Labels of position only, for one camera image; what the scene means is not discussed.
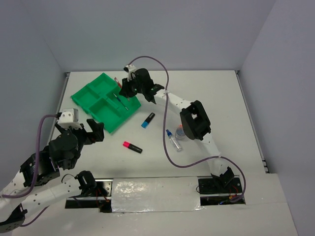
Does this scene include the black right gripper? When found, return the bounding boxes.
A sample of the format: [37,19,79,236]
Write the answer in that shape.
[119,75,145,98]

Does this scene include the red gel pen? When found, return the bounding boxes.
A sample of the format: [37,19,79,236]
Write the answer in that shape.
[114,77,130,102]

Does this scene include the blue gel pen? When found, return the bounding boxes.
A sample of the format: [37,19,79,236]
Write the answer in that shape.
[112,93,129,111]

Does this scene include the pink highlighter marker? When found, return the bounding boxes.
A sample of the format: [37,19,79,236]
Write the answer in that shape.
[123,142,143,153]

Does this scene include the blue highlighter marker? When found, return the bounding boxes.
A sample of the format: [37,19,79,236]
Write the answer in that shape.
[141,113,155,128]

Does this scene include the clear spray bottle blue cap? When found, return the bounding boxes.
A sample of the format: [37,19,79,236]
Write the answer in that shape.
[166,129,182,152]

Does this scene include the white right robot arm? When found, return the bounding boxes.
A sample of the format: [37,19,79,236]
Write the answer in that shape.
[119,64,230,169]

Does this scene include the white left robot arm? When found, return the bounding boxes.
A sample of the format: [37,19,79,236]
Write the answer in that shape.
[0,118,104,233]

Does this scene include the green compartment tray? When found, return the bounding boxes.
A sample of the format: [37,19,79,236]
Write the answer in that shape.
[71,73,141,134]

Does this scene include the silver tape sheet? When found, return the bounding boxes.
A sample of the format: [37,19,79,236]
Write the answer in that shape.
[111,177,202,213]

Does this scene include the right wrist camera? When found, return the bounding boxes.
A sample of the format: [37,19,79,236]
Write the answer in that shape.
[124,64,137,81]

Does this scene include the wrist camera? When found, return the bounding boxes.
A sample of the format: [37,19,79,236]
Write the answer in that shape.
[57,108,82,130]
[124,64,137,81]

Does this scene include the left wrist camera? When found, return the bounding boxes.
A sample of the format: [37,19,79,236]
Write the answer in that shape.
[57,108,82,130]

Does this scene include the black mounting rail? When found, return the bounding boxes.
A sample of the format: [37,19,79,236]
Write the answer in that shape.
[65,177,245,213]

